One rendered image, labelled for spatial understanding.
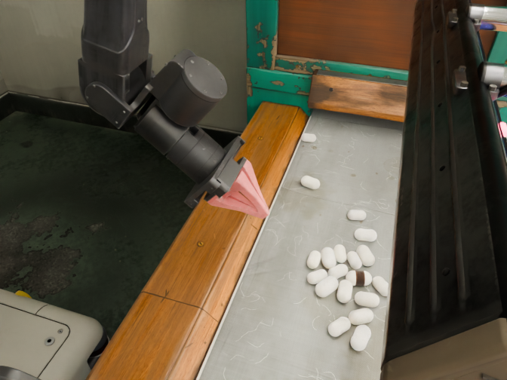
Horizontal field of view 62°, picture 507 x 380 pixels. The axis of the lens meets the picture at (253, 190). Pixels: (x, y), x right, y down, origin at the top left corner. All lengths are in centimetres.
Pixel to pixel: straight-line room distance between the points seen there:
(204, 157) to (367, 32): 53
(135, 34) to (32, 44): 210
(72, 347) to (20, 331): 15
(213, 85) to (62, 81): 211
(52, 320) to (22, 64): 173
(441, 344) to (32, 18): 242
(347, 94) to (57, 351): 92
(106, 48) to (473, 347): 43
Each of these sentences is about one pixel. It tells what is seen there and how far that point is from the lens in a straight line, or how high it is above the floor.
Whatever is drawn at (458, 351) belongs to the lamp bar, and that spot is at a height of 109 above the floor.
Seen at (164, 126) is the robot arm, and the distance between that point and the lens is 52.
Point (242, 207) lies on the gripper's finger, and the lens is 57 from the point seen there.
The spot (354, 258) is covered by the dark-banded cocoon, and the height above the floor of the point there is 76.
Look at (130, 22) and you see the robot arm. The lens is 49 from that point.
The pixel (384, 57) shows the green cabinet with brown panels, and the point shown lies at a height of 90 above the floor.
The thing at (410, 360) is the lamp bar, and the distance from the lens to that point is 21.
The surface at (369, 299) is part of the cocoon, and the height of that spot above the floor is 76.
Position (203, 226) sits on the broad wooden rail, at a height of 76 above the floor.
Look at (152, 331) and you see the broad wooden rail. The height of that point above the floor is 76.
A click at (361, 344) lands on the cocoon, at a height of 76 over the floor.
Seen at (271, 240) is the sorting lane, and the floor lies 74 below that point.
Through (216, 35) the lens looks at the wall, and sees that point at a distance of 196.
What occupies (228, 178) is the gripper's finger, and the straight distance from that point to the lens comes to 51.
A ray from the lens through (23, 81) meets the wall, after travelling 276.
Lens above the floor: 125
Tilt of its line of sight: 40 degrees down
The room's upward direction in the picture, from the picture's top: straight up
